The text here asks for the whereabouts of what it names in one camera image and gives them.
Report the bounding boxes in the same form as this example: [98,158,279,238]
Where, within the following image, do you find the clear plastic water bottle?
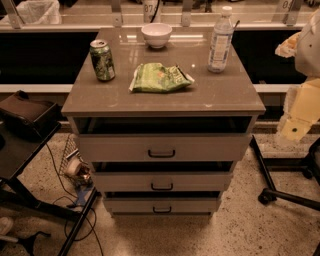
[207,6,234,73]

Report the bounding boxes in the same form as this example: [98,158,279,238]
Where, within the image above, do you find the cabinet drawer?
[104,191,221,215]
[92,162,233,192]
[71,116,256,163]

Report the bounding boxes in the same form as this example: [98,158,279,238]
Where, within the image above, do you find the black floor cable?
[42,141,105,256]

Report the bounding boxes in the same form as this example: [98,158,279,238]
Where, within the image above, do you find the grey drawer cabinet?
[61,26,267,218]

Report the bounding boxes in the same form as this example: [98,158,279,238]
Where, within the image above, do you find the top cabinet drawer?
[71,116,256,163]

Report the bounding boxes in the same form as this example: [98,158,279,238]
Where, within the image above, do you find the green soda can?
[89,39,115,81]

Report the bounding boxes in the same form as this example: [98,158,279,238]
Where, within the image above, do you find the middle cabinet drawer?
[92,162,233,192]

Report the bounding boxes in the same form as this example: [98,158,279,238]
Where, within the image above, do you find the green chip bag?
[129,63,194,93]

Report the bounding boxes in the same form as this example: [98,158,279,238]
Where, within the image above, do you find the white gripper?
[277,77,320,141]

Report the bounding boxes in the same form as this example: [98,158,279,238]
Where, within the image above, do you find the bottom cabinet drawer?
[104,191,221,215]

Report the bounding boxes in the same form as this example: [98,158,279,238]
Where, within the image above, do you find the clear plastic bin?
[16,0,62,25]

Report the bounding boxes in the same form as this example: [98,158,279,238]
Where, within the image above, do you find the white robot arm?
[275,10,320,141]

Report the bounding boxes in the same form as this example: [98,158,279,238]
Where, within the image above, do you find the black stand legs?
[250,137,320,211]

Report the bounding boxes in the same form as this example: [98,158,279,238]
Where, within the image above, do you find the dark box on cart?
[0,90,59,140]

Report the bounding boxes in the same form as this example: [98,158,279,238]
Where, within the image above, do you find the wire basket with clutter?
[59,134,92,187]

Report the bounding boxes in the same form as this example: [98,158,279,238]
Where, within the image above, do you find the white ceramic bowl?
[141,23,172,49]

